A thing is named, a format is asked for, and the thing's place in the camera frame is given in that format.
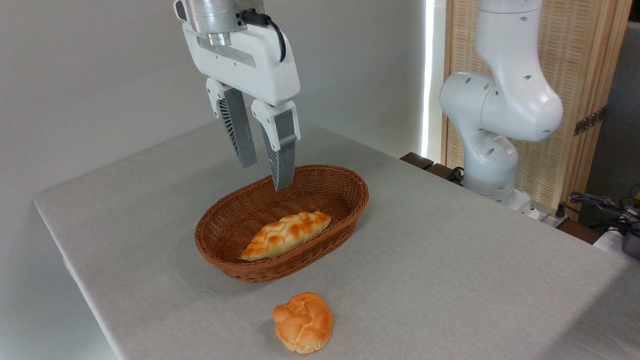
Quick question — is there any grey tablecloth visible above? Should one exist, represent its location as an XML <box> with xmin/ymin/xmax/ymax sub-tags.
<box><xmin>34</xmin><ymin>112</ymin><xmax>640</xmax><ymax>360</ymax></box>

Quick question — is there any light wooden slatted screen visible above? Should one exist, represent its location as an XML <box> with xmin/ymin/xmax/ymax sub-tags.
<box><xmin>441</xmin><ymin>0</ymin><xmax>634</xmax><ymax>221</ymax></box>

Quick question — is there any round knotted bread roll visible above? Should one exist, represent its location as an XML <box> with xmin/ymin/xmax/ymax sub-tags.
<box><xmin>272</xmin><ymin>292</ymin><xmax>334</xmax><ymax>355</ymax></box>

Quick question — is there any white power strip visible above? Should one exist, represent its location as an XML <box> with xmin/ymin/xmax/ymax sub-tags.
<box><xmin>537</xmin><ymin>207</ymin><xmax>571</xmax><ymax>229</ymax></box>

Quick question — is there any dark brown wooden table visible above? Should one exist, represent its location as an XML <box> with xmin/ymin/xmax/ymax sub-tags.
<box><xmin>400</xmin><ymin>152</ymin><xmax>608</xmax><ymax>246</ymax></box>

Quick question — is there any brown oval wicker basket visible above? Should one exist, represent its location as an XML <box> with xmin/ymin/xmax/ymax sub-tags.
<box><xmin>194</xmin><ymin>164</ymin><xmax>370</xmax><ymax>284</ymax></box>

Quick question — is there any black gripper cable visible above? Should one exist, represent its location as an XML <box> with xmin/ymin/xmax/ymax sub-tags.
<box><xmin>241</xmin><ymin>10</ymin><xmax>288</xmax><ymax>63</ymax></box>

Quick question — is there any long braided bread loaf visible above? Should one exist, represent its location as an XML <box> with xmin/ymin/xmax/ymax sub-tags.
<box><xmin>240</xmin><ymin>211</ymin><xmax>332</xmax><ymax>262</ymax></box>

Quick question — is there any dark metal screen hinge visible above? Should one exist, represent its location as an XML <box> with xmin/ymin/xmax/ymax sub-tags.
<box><xmin>573</xmin><ymin>107</ymin><xmax>607</xmax><ymax>137</ymax></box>

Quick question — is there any black cable bundle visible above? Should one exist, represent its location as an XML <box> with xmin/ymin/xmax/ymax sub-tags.
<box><xmin>569</xmin><ymin>191</ymin><xmax>640</xmax><ymax>237</ymax></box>

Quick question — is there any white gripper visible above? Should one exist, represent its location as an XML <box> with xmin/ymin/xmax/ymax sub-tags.
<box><xmin>182</xmin><ymin>22</ymin><xmax>301</xmax><ymax>192</ymax></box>

